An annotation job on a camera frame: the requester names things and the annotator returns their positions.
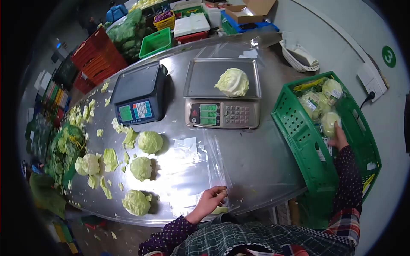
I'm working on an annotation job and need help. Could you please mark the person's body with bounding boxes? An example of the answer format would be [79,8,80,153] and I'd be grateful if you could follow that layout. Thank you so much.
[170,213,357,256]

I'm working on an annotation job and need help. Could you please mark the person's left fingers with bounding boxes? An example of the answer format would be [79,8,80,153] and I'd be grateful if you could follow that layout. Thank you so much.
[215,191,229,207]

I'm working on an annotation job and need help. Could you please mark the untrimmed leafy cabbage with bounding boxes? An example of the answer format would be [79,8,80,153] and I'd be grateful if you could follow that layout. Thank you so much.
[75,153,102,176]

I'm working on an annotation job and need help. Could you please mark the stack of red crates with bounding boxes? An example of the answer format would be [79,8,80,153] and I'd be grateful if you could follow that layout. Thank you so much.
[70,27,128,95]

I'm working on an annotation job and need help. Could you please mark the white foam box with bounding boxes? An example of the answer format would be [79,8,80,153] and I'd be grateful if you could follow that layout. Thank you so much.
[173,12,211,38]

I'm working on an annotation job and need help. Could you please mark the small green basket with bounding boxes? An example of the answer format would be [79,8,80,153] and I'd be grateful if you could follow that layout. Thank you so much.
[138,28,174,59]

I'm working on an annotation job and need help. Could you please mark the yellow basket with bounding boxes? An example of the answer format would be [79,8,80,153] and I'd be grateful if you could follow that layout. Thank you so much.
[153,10,176,31]

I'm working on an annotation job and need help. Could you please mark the red plastic crate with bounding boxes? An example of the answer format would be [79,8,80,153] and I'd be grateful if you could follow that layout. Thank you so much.
[175,30,210,45]

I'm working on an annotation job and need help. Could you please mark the clear plastic sheets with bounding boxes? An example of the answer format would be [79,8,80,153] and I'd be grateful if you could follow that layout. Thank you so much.
[195,31,283,60]

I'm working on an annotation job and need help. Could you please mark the open cardboard box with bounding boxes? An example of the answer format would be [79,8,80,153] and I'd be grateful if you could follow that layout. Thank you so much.
[225,0,277,25]

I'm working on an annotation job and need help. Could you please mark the person's right hand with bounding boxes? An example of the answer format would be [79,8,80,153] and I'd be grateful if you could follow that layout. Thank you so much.
[327,122,350,151]

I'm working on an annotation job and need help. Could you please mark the clear bag of green vegetables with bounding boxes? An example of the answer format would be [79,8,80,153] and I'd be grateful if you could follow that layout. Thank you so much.
[105,9,152,62]

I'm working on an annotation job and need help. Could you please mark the green plastic crate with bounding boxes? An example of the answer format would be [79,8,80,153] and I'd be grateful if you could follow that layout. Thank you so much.
[271,71,382,203]

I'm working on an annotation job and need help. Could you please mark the white plastic basket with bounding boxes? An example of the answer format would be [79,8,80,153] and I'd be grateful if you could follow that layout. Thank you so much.
[279,40,320,73]

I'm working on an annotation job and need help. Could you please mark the green trimmed cabbage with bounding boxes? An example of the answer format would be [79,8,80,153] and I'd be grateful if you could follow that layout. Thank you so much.
[138,131,164,155]
[122,189,152,217]
[130,156,153,182]

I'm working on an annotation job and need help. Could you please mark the person's left hand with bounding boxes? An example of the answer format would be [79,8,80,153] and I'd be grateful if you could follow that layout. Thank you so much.
[185,186,229,225]

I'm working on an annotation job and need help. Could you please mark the stack of clear plastic bags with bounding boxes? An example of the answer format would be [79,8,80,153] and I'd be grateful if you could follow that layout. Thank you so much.
[151,129,233,218]

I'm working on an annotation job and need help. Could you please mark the pale trimmed cabbage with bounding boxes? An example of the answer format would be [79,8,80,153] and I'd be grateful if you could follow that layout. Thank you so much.
[214,68,250,98]

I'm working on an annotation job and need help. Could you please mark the stack of coloured crates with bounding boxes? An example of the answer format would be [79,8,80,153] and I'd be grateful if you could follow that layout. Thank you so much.
[40,80,72,127]

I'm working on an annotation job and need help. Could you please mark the pile of cabbage leaf scraps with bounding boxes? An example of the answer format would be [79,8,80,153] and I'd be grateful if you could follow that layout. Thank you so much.
[66,80,140,200]

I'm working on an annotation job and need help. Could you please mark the white wall socket panel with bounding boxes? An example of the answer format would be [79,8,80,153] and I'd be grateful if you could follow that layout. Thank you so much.
[357,62,389,102]

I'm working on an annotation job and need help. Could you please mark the dark blue weighing scale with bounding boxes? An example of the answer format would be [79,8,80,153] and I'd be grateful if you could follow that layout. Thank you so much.
[110,60,168,126]

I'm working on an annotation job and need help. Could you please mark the round green sign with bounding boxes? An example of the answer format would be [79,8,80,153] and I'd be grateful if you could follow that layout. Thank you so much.
[381,45,397,68]

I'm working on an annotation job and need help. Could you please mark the silver weighing scale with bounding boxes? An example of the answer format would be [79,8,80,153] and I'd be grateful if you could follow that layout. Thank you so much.
[183,58,262,130]

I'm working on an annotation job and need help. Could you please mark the black plastic crate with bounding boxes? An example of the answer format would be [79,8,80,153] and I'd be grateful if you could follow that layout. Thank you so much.
[52,54,79,91]

